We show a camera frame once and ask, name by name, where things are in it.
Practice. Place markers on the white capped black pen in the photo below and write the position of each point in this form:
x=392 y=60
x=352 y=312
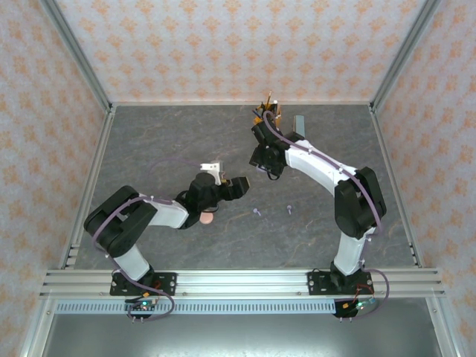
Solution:
x=274 y=105

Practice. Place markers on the long aluminium side rail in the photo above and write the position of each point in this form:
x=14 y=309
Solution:
x=389 y=163
x=95 y=163

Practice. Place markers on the grey sheet metal panel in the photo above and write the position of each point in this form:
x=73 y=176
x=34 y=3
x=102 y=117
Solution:
x=241 y=336

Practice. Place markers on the short aluminium frame leg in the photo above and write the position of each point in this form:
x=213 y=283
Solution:
x=35 y=331
x=444 y=331

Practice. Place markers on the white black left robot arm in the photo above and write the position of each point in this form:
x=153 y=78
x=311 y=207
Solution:
x=167 y=213

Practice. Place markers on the grey blue stapler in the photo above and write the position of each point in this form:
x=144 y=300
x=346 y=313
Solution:
x=299 y=124

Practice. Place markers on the orange pencil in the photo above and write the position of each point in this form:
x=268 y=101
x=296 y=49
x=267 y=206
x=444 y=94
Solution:
x=268 y=98

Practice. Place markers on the pink earbud charging case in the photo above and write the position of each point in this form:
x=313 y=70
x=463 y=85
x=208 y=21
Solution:
x=206 y=220

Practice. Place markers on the blue pen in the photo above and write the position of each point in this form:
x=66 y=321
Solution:
x=257 y=111

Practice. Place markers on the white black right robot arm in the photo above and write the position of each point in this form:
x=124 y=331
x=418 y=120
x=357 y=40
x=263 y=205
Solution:
x=316 y=163

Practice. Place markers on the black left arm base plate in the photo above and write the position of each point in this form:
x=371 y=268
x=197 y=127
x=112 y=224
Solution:
x=169 y=284

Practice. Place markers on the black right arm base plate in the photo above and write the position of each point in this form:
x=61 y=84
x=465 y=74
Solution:
x=316 y=284

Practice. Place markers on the wide aluminium mounting rail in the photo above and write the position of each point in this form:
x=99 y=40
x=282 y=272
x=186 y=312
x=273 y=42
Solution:
x=241 y=282

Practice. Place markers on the aluminium frame post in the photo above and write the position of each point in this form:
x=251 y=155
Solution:
x=78 y=52
x=404 y=52

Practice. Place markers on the yellow pen cup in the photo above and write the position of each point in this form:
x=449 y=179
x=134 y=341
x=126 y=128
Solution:
x=278 y=117

